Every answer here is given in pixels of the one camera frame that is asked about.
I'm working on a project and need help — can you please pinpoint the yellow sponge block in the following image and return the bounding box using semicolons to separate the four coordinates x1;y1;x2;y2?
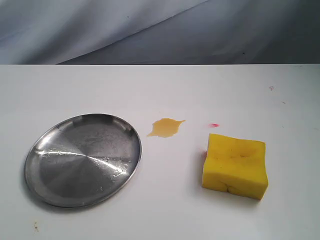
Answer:
202;133;269;200

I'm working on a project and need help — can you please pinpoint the orange liquid spill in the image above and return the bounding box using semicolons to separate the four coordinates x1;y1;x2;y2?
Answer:
147;118;185;138

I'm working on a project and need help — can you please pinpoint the small red stain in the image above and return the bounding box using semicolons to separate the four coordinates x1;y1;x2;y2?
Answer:
208;123;220;128

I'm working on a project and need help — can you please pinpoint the round stainless steel plate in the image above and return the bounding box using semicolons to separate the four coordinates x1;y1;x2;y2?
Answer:
23;113;142;209

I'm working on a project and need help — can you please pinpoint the white-grey backdrop cloth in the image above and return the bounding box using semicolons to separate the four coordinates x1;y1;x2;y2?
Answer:
0;0;320;65

